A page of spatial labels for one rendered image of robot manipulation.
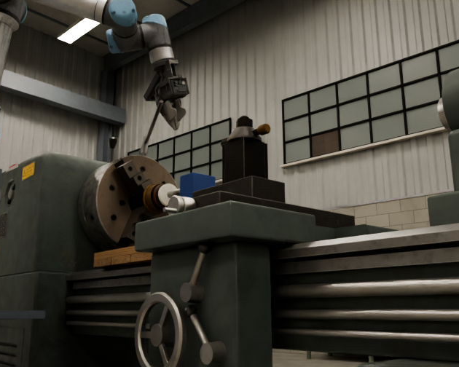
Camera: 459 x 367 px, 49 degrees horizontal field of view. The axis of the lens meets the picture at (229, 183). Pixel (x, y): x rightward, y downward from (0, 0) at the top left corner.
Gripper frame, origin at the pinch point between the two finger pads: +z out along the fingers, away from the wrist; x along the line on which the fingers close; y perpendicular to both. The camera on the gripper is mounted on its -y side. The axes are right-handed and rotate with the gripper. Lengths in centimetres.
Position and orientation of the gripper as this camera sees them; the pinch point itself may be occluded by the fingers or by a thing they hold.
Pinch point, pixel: (173, 127)
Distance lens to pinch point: 164.4
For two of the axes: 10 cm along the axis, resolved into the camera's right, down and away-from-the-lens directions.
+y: 6.6, -1.8, -7.3
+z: 2.2, 9.7, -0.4
